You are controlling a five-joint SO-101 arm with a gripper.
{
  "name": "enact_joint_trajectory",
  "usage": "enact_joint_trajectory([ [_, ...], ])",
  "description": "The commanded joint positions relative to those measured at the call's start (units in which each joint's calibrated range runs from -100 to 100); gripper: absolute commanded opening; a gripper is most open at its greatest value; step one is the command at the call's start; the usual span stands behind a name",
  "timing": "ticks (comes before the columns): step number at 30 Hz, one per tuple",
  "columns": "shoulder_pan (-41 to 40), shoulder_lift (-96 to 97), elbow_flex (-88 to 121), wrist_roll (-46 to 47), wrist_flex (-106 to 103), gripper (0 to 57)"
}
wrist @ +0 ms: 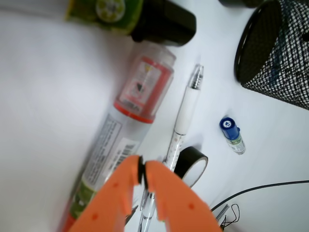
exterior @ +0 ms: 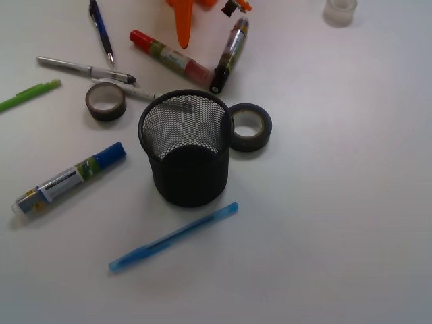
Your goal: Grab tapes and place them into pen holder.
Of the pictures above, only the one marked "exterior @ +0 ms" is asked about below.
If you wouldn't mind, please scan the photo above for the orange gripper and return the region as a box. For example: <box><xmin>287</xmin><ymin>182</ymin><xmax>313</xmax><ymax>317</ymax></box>
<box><xmin>166</xmin><ymin>0</ymin><xmax>217</xmax><ymax>49</ymax></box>

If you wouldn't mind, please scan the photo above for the black tape roll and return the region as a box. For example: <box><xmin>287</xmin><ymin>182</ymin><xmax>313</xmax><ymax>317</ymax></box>
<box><xmin>229</xmin><ymin>103</ymin><xmax>272</xmax><ymax>153</ymax></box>
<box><xmin>85</xmin><ymin>82</ymin><xmax>126</xmax><ymax>122</ymax></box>

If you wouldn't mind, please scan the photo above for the clear tape roll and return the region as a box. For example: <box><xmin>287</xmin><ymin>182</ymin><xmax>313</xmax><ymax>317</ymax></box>
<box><xmin>323</xmin><ymin>0</ymin><xmax>358</xmax><ymax>27</ymax></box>

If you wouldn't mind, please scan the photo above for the dark blue click pen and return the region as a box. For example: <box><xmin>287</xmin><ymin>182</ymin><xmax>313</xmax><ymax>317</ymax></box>
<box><xmin>88</xmin><ymin>0</ymin><xmax>115</xmax><ymax>66</ymax></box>

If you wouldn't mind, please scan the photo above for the white patterned pen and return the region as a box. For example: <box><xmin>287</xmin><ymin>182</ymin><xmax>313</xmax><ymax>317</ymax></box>
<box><xmin>91</xmin><ymin>78</ymin><xmax>160</xmax><ymax>101</ymax></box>

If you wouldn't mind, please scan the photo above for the silver grey pen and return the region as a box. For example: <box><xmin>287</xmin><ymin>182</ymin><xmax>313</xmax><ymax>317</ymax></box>
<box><xmin>36</xmin><ymin>56</ymin><xmax>136</xmax><ymax>84</ymax></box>

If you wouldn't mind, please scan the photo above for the black mesh pen holder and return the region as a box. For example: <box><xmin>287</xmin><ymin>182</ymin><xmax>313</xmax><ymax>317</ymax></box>
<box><xmin>138</xmin><ymin>90</ymin><xmax>234</xmax><ymax>208</ymax></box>

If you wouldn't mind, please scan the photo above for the green pen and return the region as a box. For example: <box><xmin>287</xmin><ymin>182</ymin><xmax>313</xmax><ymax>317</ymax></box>
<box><xmin>0</xmin><ymin>79</ymin><xmax>61</xmax><ymax>113</ymax></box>

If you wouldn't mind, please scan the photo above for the light blue ballpoint pen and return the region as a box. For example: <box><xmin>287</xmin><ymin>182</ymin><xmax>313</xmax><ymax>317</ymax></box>
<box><xmin>109</xmin><ymin>202</ymin><xmax>239</xmax><ymax>273</ymax></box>

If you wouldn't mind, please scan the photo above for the red cap marker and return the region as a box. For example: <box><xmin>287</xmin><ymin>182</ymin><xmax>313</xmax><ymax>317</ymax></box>
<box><xmin>130</xmin><ymin>30</ymin><xmax>212</xmax><ymax>86</ymax></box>

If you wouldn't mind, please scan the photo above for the black cap marker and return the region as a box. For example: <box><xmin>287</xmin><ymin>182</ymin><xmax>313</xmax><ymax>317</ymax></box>
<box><xmin>209</xmin><ymin>17</ymin><xmax>249</xmax><ymax>94</ymax></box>

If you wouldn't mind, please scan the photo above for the blue cap marker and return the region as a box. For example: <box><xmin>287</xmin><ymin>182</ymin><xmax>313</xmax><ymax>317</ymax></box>
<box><xmin>11</xmin><ymin>142</ymin><xmax>126</xmax><ymax>221</ymax></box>

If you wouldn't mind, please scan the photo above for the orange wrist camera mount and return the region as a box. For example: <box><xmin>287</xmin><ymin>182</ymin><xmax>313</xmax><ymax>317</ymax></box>
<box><xmin>221</xmin><ymin>0</ymin><xmax>252</xmax><ymax>17</ymax></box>

